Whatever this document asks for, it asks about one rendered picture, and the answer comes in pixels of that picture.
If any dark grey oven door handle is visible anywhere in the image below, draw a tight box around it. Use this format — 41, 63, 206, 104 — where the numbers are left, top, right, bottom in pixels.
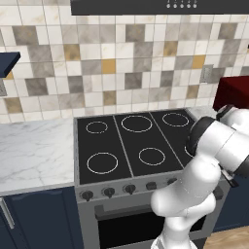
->
93, 202, 163, 222

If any dark grey range hood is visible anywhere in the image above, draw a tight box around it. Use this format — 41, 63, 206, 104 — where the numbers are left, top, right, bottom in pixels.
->
69, 0, 249, 17

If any navy cupboard door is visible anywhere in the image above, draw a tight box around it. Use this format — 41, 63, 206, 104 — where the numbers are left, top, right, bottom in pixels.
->
211, 174, 249, 233
2, 186, 86, 249

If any grey wall socket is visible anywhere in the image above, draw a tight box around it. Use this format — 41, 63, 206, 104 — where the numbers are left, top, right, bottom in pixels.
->
199, 64, 215, 85

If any black glass oven door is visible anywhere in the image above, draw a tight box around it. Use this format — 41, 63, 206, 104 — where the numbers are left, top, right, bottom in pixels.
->
93, 194, 226, 249

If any grey stove with black hob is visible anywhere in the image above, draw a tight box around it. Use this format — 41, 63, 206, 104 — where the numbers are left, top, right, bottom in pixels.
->
73, 108, 232, 249

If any navy wall cupboard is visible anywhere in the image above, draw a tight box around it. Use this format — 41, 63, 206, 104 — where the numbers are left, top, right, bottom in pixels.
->
0, 51, 22, 79

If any dark red box appliance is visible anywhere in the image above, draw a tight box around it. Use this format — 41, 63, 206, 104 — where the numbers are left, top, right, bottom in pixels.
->
212, 75, 249, 112

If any silver cupboard handle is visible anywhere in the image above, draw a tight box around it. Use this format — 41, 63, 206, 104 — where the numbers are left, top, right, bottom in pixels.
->
0, 197, 16, 231

